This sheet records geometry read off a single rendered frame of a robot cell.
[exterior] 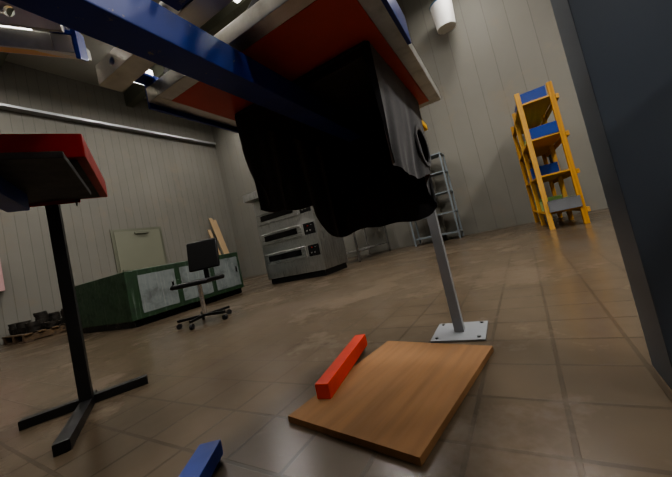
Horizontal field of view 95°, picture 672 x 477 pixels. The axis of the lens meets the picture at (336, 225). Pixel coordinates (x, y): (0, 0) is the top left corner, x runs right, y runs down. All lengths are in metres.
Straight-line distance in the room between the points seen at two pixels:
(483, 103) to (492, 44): 1.25
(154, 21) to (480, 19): 8.48
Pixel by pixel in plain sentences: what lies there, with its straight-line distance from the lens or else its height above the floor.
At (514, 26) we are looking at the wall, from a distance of 8.68.
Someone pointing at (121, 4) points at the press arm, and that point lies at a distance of 0.58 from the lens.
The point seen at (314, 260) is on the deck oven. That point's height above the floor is 0.29.
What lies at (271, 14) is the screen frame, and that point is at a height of 0.95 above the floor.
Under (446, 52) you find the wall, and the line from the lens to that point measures 8.76.
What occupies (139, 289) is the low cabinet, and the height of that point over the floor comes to 0.48.
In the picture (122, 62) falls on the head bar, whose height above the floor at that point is 0.99.
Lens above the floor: 0.51
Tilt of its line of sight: 3 degrees up
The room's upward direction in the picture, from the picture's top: 13 degrees counter-clockwise
